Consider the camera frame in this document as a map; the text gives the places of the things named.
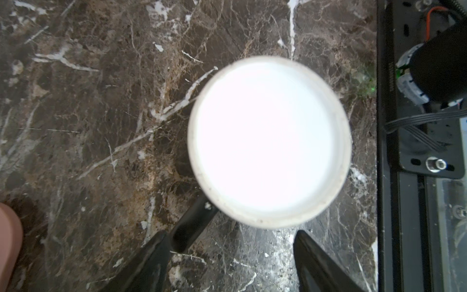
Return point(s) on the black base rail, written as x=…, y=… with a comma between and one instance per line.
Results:
x=421, y=160

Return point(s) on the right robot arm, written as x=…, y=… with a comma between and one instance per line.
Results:
x=436, y=71

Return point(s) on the pink mug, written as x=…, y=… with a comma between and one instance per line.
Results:
x=11, y=243

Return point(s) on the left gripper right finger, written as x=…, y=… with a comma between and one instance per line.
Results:
x=316, y=270

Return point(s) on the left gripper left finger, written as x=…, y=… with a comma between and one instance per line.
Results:
x=147, y=271

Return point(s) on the black and white mug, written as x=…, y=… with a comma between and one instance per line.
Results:
x=269, y=144

